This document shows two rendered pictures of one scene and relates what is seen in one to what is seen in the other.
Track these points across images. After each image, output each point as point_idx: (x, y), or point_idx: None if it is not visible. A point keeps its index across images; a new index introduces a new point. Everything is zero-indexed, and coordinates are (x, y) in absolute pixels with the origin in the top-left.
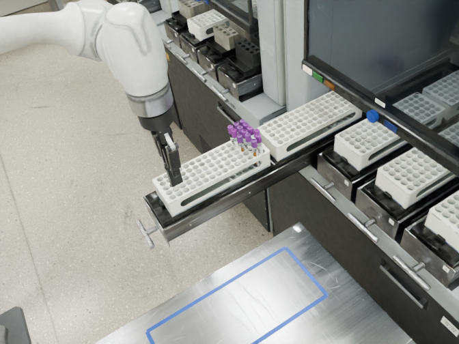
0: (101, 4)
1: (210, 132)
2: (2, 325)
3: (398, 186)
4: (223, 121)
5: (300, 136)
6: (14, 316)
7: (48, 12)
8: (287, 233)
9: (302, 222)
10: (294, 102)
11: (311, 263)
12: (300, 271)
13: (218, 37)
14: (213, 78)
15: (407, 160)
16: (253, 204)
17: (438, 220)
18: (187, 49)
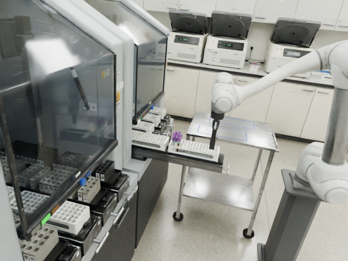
0: (223, 86)
1: None
2: (294, 186)
3: (159, 117)
4: (117, 234)
5: (158, 134)
6: (289, 189)
7: (245, 86)
8: (192, 133)
9: (148, 191)
10: (128, 153)
11: (196, 128)
12: (200, 128)
13: (91, 194)
14: (114, 208)
15: (147, 117)
16: (128, 256)
17: (163, 113)
18: (91, 237)
